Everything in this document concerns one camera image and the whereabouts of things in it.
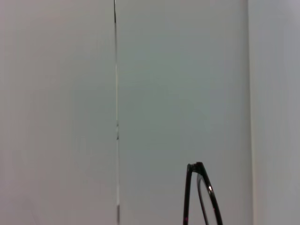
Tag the black glasses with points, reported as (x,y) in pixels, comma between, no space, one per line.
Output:
(187,194)

